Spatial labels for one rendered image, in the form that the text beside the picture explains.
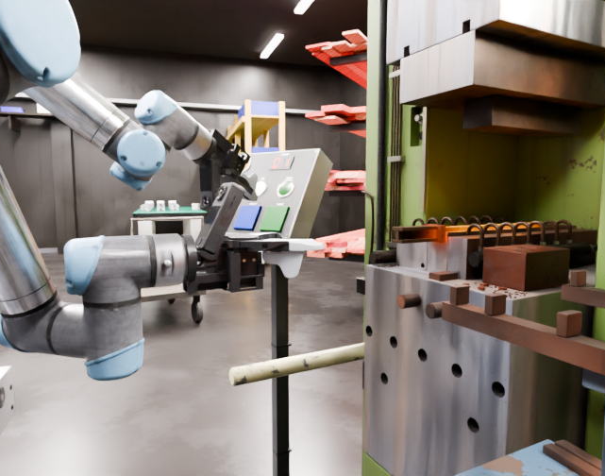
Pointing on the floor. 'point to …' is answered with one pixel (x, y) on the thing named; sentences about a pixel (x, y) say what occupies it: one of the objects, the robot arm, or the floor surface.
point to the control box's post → (282, 376)
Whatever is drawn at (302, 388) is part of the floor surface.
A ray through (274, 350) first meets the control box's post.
